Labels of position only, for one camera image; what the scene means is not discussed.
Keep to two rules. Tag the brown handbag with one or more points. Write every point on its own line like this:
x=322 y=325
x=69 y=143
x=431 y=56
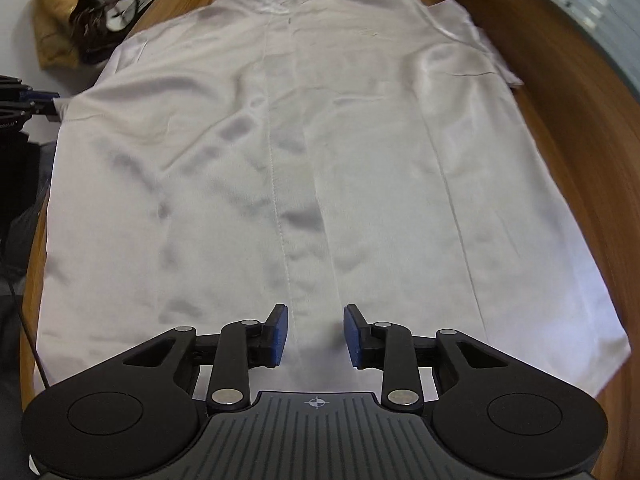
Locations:
x=87 y=20

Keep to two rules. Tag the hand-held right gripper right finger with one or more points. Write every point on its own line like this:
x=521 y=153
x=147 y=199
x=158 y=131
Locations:
x=352 y=335

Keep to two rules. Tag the brown jacket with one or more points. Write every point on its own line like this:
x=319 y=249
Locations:
x=55 y=25

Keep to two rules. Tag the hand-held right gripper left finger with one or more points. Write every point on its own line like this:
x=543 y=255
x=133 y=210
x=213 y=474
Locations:
x=281 y=335

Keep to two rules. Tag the white shirt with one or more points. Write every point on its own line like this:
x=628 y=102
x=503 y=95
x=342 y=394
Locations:
x=350 y=160

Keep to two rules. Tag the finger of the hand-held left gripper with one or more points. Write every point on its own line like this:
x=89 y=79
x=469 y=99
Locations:
x=35 y=111
x=40 y=97

